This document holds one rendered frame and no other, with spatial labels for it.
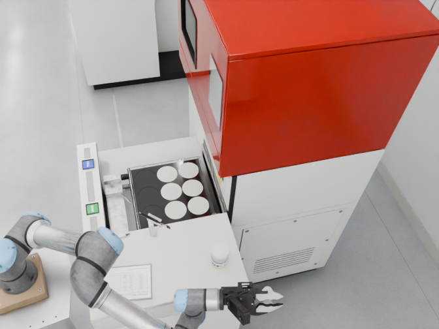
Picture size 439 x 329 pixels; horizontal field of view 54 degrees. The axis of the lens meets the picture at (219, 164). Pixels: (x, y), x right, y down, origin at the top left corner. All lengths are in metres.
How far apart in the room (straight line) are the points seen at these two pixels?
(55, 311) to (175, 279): 0.51
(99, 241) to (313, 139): 0.88
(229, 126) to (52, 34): 3.48
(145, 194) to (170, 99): 1.88
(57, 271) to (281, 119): 1.16
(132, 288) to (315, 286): 1.46
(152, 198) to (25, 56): 2.79
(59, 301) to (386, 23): 1.63
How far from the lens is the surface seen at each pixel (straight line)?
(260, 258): 2.46
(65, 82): 4.16
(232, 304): 1.48
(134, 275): 1.80
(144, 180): 2.13
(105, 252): 1.53
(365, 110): 1.73
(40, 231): 1.79
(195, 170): 2.16
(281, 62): 1.38
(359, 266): 3.07
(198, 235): 1.87
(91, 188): 2.07
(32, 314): 2.00
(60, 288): 2.01
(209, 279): 1.78
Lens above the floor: 2.59
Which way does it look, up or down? 51 degrees down
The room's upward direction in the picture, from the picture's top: 4 degrees clockwise
